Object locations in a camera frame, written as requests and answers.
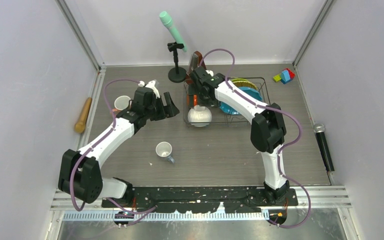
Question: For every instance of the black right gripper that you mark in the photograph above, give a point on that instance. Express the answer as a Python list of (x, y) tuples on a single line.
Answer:
[(211, 102)]

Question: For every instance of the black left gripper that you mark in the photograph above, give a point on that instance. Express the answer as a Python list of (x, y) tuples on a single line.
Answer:
[(168, 111)]

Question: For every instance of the white bowl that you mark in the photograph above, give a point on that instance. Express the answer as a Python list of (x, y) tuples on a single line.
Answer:
[(199, 116)]

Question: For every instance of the woven bamboo plate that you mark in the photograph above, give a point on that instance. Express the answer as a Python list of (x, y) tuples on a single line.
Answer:
[(242, 82)]

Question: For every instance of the grey printed mug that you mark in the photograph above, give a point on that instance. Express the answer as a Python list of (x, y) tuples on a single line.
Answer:
[(164, 150)]

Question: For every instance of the pink floral mug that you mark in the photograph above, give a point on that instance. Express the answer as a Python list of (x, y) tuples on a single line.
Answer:
[(121, 103)]

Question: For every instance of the blue dotted plate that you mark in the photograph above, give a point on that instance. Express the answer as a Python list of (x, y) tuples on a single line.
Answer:
[(245, 100)]

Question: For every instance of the orange bowl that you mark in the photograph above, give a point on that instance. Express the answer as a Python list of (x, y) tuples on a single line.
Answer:
[(191, 100)]

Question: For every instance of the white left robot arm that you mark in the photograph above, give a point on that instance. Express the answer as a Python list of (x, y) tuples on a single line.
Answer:
[(80, 171)]

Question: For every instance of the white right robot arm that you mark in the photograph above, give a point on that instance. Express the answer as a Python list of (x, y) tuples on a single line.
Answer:
[(268, 128)]

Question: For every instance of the brown wooden metronome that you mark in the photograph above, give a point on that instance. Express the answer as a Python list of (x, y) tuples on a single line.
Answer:
[(194, 62)]

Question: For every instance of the black microphone stand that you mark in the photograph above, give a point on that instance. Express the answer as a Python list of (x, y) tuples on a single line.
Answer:
[(177, 74)]

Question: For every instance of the mint green microphone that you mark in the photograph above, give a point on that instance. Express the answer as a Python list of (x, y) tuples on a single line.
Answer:
[(168, 23)]

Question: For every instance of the colourful toy block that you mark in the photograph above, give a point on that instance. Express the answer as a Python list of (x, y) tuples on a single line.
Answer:
[(285, 76)]

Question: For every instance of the wooden rolling pin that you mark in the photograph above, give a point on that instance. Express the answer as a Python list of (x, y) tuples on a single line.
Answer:
[(81, 122)]

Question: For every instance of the black handheld microphone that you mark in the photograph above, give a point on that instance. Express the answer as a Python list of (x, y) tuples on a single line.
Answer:
[(319, 132)]

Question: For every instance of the black wire dish rack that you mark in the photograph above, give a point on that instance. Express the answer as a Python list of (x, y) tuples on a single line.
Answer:
[(225, 114)]

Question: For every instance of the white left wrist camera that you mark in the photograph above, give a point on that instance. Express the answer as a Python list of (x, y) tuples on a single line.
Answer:
[(153, 84)]

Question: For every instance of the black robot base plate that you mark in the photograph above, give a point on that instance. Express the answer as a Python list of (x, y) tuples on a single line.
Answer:
[(202, 199)]

